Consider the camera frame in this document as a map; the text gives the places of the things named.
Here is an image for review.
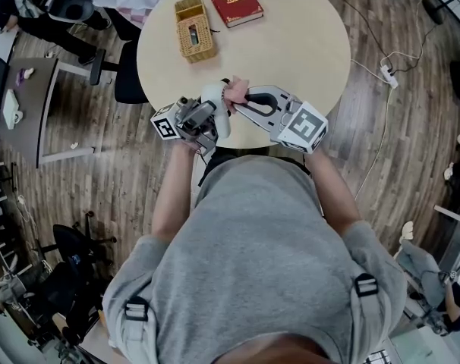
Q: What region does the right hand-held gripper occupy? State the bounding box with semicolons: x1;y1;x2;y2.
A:
229;84;329;154

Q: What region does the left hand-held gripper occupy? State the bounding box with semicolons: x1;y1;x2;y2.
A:
150;96;219;155

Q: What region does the white handheld fan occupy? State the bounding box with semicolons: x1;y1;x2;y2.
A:
200;81;232;140

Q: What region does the pink knitted cloth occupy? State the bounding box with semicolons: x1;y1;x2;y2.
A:
221;74;250;108

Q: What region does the person's left forearm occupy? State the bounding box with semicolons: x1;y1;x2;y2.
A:
150;142;201;242

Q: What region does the person's right forearm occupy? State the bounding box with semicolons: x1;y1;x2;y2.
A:
304;148;363;239

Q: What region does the wicker tissue box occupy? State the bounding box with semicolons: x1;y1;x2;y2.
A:
175;0;218;64

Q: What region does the black office chair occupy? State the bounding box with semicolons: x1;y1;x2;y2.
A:
51;210;118;318
89;39;150;105

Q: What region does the red hardcover book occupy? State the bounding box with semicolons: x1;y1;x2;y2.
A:
206;0;264;29

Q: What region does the pink checkered cloth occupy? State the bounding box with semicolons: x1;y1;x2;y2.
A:
118;5;154;25

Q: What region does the white power strip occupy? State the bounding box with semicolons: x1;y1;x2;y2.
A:
380;64;399;89

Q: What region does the person's grey t-shirt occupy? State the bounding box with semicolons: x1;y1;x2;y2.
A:
102;154;408;364

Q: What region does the white flat box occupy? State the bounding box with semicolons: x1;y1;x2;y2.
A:
1;89;20;130

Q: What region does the grey harness strap black buckle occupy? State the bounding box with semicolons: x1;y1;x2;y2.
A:
353;273;386;356
123;296;152;364

